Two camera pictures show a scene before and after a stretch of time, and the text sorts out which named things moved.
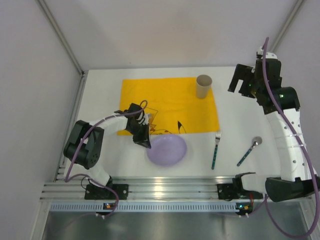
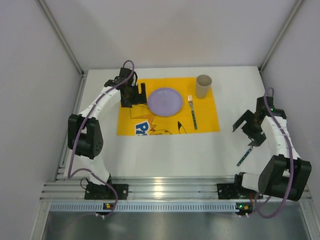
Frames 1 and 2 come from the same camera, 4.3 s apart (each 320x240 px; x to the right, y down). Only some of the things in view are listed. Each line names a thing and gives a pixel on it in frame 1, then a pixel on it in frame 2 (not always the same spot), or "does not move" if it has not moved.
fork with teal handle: [217, 137] → [190, 101]
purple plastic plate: [166, 150] → [165, 101]
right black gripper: [244, 83] → [249, 126]
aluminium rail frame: [138, 190] does not move
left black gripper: [139, 135] → [136, 97]
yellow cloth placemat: [173, 104] does not move
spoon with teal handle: [256, 140] does not move
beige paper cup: [203, 83] does not move
